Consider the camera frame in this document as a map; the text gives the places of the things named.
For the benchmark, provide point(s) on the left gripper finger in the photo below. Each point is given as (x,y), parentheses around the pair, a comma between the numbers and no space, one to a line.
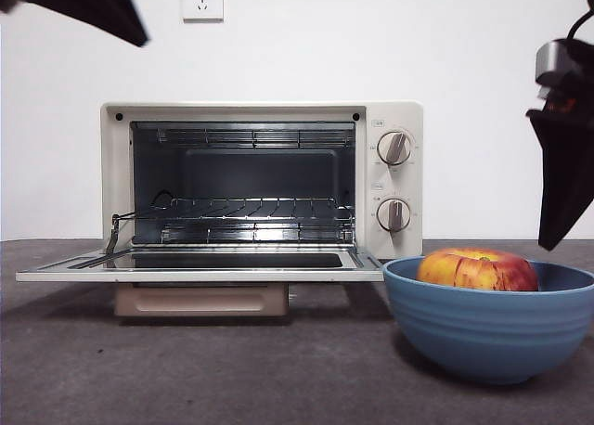
(93,3)

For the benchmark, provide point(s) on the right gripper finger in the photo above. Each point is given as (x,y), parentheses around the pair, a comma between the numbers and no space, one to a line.
(566,179)

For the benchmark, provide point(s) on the red yellow apple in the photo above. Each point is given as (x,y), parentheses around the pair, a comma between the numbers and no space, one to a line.
(478,269)

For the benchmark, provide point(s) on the blue ribbed bowl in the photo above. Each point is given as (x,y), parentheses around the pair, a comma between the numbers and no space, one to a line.
(487,337)

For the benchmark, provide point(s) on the cream glass oven door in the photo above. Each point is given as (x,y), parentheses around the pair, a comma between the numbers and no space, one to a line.
(209,274)

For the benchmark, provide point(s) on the cream Toshiba toaster oven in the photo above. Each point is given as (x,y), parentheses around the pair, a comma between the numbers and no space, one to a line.
(415,188)

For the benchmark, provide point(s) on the cream oven control knob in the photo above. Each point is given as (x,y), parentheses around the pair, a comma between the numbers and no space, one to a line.
(393,215)
(394,147)

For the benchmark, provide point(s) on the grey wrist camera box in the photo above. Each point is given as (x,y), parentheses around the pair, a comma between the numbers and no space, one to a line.
(552,59)

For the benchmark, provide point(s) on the white wall power socket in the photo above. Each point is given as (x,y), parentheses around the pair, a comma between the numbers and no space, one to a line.
(202,0)

